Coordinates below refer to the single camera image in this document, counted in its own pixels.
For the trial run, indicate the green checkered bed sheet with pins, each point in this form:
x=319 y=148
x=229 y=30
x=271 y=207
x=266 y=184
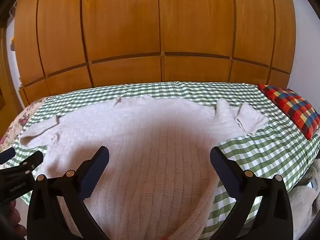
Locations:
x=262 y=142

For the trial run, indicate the white fluffy cloth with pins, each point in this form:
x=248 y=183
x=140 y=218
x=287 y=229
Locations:
x=303 y=202

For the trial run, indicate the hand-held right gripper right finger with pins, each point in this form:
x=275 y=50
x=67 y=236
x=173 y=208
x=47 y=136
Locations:
x=221 y=166

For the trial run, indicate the floral bedspread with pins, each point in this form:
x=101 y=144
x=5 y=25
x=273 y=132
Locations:
x=15 y=125

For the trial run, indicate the plaid pillow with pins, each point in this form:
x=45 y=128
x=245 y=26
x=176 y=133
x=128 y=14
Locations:
x=292 y=107

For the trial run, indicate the wooden wardrobe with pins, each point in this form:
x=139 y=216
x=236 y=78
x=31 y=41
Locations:
x=160 y=30

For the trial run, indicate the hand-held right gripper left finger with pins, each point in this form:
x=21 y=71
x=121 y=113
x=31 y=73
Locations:
x=98 y=166

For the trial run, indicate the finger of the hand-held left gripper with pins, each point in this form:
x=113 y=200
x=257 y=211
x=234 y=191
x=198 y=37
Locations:
x=7 y=154
x=31 y=160

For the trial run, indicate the person's left hand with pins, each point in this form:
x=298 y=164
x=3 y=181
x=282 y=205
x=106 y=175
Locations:
x=13 y=220

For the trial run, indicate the white knitted sweater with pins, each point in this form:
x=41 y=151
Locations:
x=150 y=142

